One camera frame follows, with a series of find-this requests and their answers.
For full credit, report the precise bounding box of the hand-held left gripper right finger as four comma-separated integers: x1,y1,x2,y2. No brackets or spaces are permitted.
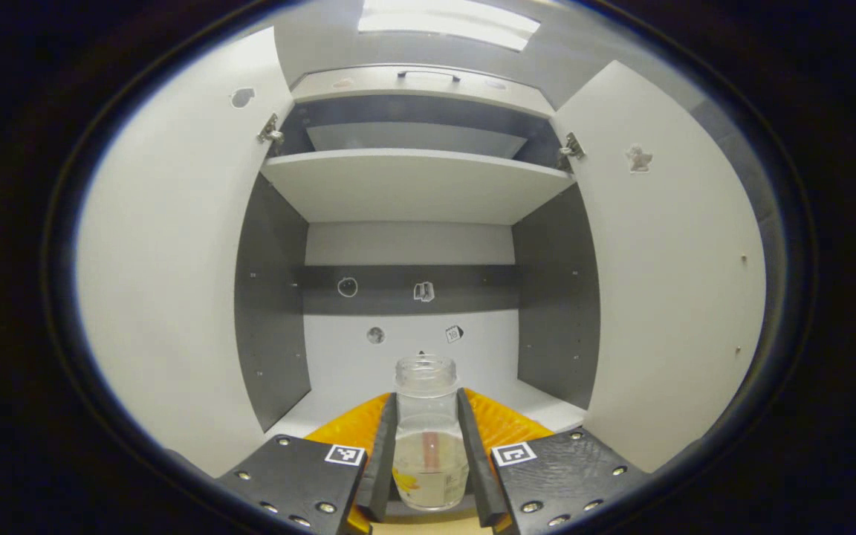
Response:
456,386,652,535

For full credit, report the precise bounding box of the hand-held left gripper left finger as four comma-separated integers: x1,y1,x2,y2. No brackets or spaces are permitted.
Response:
213,392,399,535

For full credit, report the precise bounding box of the clear glass bottle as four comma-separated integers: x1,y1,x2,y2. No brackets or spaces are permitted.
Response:
392,354,470,512

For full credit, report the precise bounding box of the grey white cabinet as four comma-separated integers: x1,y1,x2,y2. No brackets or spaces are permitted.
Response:
233,63,601,450

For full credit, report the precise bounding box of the white cabinet door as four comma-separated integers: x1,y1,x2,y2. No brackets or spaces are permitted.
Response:
551,59,767,475
75,26,310,480

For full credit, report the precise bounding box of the metal door hinge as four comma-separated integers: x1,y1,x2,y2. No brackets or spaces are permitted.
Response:
257,113,285,157
556,132,586,172

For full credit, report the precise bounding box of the large ceiling light panel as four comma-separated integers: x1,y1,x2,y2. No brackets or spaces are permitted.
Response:
357,0,540,51

